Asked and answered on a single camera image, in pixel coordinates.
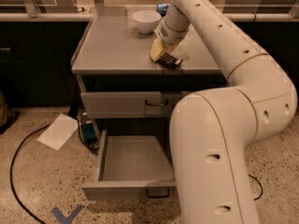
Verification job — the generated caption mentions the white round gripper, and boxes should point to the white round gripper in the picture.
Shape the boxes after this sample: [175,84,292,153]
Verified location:
[149,4,190,63]

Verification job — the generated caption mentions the black rxbar chocolate wrapper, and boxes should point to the black rxbar chocolate wrapper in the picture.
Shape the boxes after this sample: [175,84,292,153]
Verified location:
[158,53,182,70]

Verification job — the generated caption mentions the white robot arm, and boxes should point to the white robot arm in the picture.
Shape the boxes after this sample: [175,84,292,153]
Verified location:
[150,0,297,224]

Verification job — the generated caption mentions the grey metal drawer cabinet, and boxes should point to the grey metal drawer cabinet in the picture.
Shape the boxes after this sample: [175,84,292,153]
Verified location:
[72,6,222,135]

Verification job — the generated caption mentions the closed grey upper drawer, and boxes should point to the closed grey upper drawer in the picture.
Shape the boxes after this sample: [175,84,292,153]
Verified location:
[81,91,185,119]

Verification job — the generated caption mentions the open grey middle drawer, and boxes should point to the open grey middle drawer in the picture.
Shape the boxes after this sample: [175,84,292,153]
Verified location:
[82,131,178,201]

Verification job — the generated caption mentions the white ceramic bowl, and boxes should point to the white ceramic bowl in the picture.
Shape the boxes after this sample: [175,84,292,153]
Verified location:
[132,10,162,34]

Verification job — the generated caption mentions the blue and white can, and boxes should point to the blue and white can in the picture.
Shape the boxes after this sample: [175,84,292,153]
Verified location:
[156,4,169,16]

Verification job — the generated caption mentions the blue power box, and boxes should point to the blue power box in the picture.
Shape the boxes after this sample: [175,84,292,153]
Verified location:
[81,123,97,144]

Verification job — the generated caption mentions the white paper sheet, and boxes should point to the white paper sheet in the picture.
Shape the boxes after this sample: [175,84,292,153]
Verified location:
[37,114,78,150]

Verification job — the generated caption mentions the blue tape floor mark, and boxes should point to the blue tape floor mark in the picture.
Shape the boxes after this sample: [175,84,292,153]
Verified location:
[50,204,86,224]

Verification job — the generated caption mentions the black upper drawer handle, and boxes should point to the black upper drawer handle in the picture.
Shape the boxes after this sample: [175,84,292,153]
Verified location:
[145,99,169,107]

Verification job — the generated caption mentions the black drawer handle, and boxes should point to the black drawer handle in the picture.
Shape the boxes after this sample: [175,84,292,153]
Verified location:
[146,188,170,199]
[145,99,169,107]

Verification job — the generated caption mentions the dark counter with rail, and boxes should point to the dark counter with rail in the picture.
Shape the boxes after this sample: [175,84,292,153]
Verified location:
[0,21,298,106]

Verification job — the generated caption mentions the black middle drawer handle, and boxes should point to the black middle drawer handle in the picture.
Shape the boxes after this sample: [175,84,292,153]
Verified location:
[146,188,170,199]

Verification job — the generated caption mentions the black cable on right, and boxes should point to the black cable on right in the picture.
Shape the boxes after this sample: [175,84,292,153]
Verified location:
[248,173,263,202]

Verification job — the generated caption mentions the black cable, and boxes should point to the black cable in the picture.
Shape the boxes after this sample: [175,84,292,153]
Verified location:
[8,123,52,224]
[248,173,263,202]

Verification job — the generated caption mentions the black cable on left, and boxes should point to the black cable on left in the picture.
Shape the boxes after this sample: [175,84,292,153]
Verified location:
[8,123,52,224]

